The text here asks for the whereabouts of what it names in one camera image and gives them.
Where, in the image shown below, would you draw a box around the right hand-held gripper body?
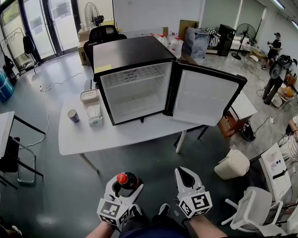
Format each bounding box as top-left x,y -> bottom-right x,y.
176,186 -> 213,219

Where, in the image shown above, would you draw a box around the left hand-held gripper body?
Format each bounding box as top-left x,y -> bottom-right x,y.
97,193 -> 137,232

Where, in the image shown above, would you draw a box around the dark bottle with red cap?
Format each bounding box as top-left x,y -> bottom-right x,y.
113,172 -> 141,195

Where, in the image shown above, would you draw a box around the black mini fridge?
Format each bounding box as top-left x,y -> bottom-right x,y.
92,35 -> 248,127

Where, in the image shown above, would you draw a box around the person's left forearm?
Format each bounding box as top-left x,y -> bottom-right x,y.
85,222 -> 118,238

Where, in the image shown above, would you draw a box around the person's right forearm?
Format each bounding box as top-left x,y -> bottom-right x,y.
188,216 -> 227,238

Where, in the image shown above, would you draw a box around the person's left shoe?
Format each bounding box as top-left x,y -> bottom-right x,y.
128,204 -> 144,223

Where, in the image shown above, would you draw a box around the person's shoe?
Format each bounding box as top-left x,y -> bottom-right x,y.
152,203 -> 171,223
128,204 -> 144,223

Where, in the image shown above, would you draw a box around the person's right shoe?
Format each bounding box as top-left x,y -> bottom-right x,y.
152,203 -> 171,223

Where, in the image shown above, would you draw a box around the cream waste bin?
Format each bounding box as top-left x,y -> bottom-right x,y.
214,149 -> 251,181

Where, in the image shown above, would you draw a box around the person's navy shorts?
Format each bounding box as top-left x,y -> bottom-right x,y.
118,221 -> 191,238

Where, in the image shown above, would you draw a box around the white plastic chair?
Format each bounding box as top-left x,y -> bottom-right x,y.
222,185 -> 287,236

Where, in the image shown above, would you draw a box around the brown wooden cabinet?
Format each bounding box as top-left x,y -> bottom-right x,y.
218,107 -> 239,139

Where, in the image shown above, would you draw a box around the white tissue packet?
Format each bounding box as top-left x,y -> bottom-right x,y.
86,104 -> 104,127

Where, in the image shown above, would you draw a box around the blue paper cup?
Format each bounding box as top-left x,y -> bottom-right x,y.
67,109 -> 80,124

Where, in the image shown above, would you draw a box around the white desk with papers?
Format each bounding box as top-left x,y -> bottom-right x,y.
259,142 -> 294,203

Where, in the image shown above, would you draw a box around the grey lunch box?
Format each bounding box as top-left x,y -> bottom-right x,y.
79,88 -> 100,105

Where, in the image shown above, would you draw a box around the brown cardboard box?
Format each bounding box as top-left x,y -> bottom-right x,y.
77,29 -> 95,66

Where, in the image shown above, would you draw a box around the blue plastic bag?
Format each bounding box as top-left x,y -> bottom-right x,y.
184,27 -> 211,60

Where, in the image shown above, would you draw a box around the grey round appliance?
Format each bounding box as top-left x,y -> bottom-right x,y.
269,54 -> 293,79

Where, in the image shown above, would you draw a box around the black cabinet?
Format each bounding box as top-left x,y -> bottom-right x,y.
218,23 -> 237,57

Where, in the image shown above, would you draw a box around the black white striped bag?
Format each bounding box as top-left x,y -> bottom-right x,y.
204,27 -> 222,47

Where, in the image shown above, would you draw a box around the blue wrapped package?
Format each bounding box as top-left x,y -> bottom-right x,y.
0,67 -> 15,103

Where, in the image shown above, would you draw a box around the black office chair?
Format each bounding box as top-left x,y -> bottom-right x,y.
83,25 -> 128,68

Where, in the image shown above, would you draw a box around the flat cardboard sheet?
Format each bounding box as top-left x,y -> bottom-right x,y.
178,19 -> 200,38

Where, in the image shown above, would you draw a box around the black standing fan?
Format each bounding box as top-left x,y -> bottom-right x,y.
231,23 -> 257,60

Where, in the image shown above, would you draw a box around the black coat rack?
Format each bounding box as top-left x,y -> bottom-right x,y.
0,27 -> 42,72

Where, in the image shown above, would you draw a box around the silver standing fan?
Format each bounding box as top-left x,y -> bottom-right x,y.
84,1 -> 105,31

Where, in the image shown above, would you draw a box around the glass entrance door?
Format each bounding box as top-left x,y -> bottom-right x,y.
16,0 -> 80,60

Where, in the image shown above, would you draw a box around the white floor cable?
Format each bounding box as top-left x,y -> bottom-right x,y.
24,65 -> 90,148

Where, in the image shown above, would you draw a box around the white side table black frame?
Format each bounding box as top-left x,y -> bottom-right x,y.
0,111 -> 47,191

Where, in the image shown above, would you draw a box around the beige wire chair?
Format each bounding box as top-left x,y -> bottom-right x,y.
242,48 -> 261,73

